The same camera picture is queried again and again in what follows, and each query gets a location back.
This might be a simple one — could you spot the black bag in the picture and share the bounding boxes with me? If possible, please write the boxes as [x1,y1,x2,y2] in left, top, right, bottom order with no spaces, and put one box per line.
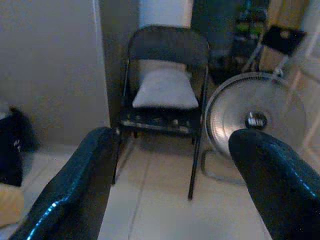
[0,106,40,188]

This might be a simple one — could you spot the silver round floor fan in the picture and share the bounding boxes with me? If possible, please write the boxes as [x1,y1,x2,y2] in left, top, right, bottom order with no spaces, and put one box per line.
[201,71,307,186]

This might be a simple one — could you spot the small black square stool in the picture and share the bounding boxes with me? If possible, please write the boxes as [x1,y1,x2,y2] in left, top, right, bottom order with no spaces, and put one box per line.
[261,24,307,57]

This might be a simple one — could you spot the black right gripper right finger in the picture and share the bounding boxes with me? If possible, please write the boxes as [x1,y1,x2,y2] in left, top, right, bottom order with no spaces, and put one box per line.
[227,129,320,240]

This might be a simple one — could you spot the white square cushion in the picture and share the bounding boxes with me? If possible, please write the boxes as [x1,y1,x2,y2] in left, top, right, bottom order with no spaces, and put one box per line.
[131,59,200,110]

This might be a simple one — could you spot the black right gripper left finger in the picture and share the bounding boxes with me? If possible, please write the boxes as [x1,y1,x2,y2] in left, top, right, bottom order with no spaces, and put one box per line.
[8,126,120,240]

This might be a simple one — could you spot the light wooden panel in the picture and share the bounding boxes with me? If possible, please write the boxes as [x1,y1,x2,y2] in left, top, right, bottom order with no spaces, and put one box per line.
[259,0,305,73]

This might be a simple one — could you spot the dark shelf unit with bottles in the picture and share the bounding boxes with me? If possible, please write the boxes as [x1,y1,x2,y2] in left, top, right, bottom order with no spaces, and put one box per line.
[209,0,271,83]

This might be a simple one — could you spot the black metal folding chair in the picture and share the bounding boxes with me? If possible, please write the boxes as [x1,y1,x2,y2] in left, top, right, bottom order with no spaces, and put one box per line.
[112,23,211,201]

